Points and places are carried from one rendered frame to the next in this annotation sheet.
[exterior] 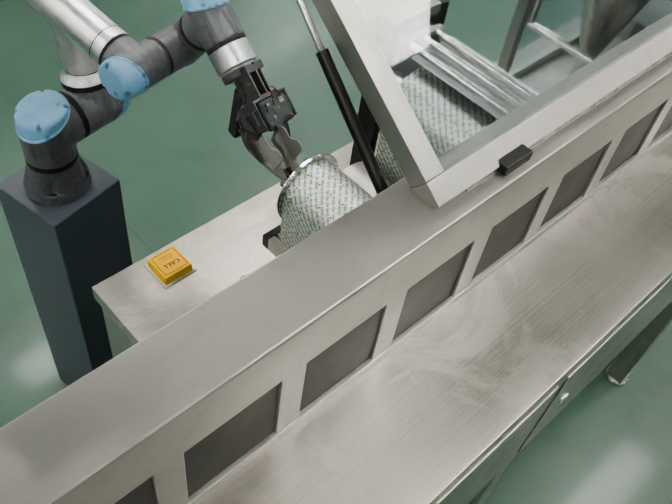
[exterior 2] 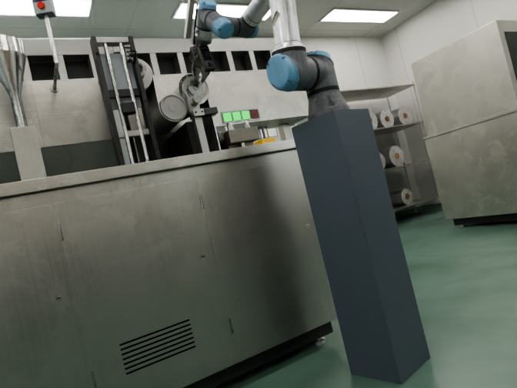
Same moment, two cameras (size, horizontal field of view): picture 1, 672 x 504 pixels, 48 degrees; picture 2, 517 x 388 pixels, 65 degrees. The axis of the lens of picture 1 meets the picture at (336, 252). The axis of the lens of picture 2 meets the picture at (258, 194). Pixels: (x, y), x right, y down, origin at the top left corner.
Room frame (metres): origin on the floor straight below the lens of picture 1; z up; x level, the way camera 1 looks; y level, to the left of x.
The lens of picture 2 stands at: (2.66, 0.91, 0.66)
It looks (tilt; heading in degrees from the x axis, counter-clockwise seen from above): 2 degrees up; 201
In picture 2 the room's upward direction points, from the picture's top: 14 degrees counter-clockwise
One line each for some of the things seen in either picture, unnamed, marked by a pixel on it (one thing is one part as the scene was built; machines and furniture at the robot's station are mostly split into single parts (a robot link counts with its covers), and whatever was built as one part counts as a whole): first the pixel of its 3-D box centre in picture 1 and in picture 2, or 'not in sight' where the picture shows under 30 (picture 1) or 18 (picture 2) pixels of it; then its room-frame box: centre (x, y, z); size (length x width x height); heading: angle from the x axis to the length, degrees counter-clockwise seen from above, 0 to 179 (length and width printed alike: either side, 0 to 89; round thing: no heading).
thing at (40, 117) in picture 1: (47, 127); (317, 73); (1.20, 0.67, 1.07); 0.13 x 0.12 x 0.14; 151
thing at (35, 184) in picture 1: (54, 167); (325, 105); (1.20, 0.68, 0.95); 0.15 x 0.15 x 0.10
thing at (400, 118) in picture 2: not in sight; (370, 158); (-3.04, 0.40, 0.92); 1.83 x 0.53 x 1.85; 140
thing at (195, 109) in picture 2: not in sight; (200, 128); (1.03, 0.08, 1.05); 0.06 x 0.05 x 0.31; 50
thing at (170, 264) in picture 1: (169, 264); (265, 142); (1.00, 0.35, 0.91); 0.07 x 0.07 x 0.02; 50
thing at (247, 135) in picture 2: not in sight; (227, 144); (0.74, 0.06, 1.00); 0.40 x 0.16 x 0.06; 50
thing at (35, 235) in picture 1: (85, 294); (359, 241); (1.20, 0.68, 0.45); 0.20 x 0.20 x 0.90; 62
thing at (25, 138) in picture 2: not in sight; (21, 125); (1.46, -0.47, 1.18); 0.14 x 0.14 x 0.57
